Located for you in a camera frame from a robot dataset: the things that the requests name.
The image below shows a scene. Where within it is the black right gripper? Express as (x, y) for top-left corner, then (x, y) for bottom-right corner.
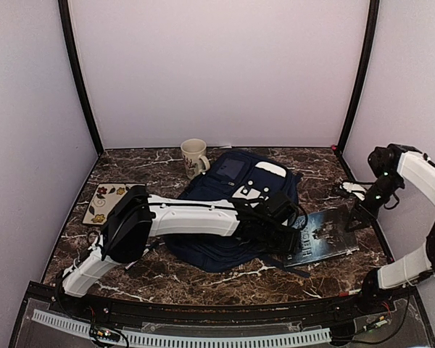
(344, 173), (403, 233)

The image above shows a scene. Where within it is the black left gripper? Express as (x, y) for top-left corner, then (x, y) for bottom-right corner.
(260, 222), (305, 257)

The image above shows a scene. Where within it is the dark blue hardcover book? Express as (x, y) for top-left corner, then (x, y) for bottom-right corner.
(283, 204), (359, 268)

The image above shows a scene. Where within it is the navy blue student backpack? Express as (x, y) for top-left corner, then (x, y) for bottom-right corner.
(163, 150), (309, 278)

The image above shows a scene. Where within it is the red white pen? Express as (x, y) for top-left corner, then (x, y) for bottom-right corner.
(339, 289), (360, 297)

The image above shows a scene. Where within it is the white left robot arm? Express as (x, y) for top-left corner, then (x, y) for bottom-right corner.
(59, 186), (307, 316)

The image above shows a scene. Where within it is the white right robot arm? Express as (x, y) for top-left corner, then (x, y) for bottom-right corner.
(336, 144), (435, 315)

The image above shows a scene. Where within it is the cream seashell mug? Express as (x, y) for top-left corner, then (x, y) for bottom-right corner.
(181, 138), (210, 179)

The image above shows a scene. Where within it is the blue capped marker pen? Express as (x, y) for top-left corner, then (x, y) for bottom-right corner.
(125, 260), (138, 270)

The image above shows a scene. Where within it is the black front table rail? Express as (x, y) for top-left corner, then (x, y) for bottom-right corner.
(61, 295), (365, 326)

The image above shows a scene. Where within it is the white cable duct strip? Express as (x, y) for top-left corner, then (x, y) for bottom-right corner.
(31, 310), (331, 348)

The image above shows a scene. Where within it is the black right frame post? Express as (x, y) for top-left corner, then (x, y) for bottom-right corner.
(336, 0), (380, 156)

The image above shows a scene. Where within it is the black frame post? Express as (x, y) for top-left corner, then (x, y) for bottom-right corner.
(57, 0), (104, 157)
(336, 0), (380, 156)

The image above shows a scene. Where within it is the black left frame post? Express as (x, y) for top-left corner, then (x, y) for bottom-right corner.
(57, 0), (104, 157)

